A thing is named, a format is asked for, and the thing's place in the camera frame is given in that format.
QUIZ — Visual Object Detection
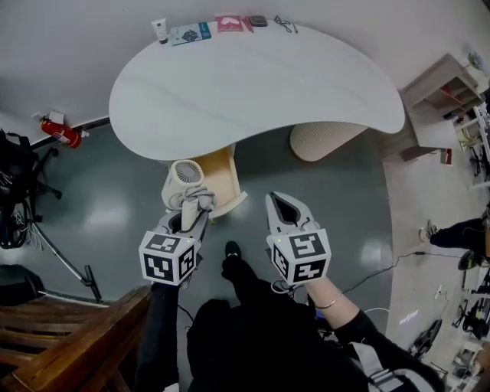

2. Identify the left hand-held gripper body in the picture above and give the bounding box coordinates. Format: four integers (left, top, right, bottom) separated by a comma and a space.
138, 229, 202, 287

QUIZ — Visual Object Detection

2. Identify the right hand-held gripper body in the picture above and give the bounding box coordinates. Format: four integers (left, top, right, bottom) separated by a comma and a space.
266, 219, 332, 286

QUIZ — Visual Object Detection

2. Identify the white hair dryer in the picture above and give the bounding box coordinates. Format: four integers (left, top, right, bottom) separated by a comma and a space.
161, 159, 217, 233

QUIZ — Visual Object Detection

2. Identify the cream large drawer wooden inside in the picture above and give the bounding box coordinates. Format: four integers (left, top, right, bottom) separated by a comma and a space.
163, 144, 249, 220

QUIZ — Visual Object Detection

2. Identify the person's right forearm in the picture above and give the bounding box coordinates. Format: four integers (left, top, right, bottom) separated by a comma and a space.
305, 276, 445, 392

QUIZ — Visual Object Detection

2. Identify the person's left forearm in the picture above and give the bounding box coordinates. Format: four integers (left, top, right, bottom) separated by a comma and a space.
136, 282, 181, 392

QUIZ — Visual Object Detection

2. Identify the black right shoe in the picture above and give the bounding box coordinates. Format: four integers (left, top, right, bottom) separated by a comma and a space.
223, 240, 243, 265

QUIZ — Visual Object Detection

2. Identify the person's right leg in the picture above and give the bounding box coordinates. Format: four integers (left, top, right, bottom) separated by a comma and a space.
221, 260, 368, 392

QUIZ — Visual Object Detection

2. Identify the person's leg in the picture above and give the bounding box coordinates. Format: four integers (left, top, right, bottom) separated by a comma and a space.
221, 260, 368, 392
186, 299, 238, 392

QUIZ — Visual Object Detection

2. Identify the person's left leg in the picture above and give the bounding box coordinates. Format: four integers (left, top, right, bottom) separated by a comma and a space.
186, 299, 238, 392

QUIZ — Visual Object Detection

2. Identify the grey metal pole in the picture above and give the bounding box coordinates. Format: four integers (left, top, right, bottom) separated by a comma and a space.
34, 224, 103, 303

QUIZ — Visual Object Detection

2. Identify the wooden stair railing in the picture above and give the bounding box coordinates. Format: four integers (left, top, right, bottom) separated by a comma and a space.
0, 285, 154, 392

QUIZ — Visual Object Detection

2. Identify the white curved desk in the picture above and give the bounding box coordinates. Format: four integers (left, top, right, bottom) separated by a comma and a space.
109, 21, 406, 163

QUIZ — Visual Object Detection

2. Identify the red fire extinguisher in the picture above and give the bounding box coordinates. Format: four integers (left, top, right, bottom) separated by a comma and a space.
40, 114, 83, 149

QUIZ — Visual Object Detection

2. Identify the black duffel bag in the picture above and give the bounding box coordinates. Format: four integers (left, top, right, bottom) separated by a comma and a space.
0, 263, 47, 307

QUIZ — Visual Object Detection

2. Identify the black folded stand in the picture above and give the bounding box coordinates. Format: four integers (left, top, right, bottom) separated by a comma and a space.
411, 319, 443, 353

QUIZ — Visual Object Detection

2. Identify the grey shelf unit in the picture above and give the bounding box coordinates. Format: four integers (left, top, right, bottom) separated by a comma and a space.
397, 53, 487, 164

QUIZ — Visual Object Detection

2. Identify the black white backpack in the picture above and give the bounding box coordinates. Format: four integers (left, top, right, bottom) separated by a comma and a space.
0, 129, 38, 250

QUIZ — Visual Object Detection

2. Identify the small black swivel chair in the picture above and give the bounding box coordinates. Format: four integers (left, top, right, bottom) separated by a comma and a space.
455, 298, 490, 340

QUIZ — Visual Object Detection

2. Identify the white long desk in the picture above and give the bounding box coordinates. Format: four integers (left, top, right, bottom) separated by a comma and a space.
455, 103, 490, 192

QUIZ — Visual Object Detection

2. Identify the white cosmetic tube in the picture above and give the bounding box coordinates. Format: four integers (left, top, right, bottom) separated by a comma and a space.
151, 18, 169, 46

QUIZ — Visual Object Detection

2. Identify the metal eyelash curler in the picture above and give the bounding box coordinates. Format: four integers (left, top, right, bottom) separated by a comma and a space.
273, 15, 299, 34

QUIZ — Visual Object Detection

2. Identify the pink packet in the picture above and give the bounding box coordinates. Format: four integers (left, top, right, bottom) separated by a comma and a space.
215, 15, 244, 34

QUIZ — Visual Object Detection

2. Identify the gold bracelet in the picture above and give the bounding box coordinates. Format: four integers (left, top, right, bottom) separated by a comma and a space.
314, 292, 343, 310

